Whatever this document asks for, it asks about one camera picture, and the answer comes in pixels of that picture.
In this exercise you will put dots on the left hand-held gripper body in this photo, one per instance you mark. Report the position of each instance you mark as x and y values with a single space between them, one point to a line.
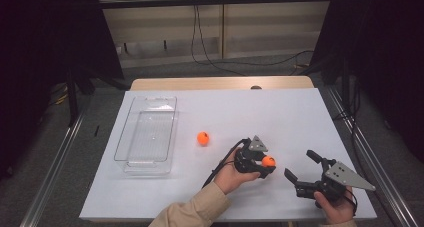
245 162

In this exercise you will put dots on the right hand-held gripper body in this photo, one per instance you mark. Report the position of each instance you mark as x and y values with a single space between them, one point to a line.
343 177

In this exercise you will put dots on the orange ball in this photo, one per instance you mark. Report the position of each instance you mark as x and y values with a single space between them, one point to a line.
268 161
202 138

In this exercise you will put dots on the clear plastic container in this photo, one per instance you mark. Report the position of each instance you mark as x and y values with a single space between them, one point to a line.
150 133

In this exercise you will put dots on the person's left hand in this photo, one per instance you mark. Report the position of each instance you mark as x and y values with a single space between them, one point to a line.
230 178

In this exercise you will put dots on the person's right hand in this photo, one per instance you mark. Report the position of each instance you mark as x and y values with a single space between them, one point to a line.
336 212

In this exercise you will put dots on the white board sheet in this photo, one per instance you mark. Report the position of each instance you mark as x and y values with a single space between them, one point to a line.
240 113

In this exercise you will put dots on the wooden table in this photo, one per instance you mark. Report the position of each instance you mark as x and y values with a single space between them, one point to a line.
200 83

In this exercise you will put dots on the black curtain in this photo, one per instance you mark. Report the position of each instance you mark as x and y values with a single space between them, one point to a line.
383 53
40 53

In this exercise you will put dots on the black horizontal bar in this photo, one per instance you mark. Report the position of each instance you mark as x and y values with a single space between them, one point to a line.
216 0

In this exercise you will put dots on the metal floor rail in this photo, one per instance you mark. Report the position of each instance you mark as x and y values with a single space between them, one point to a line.
376 173
50 177

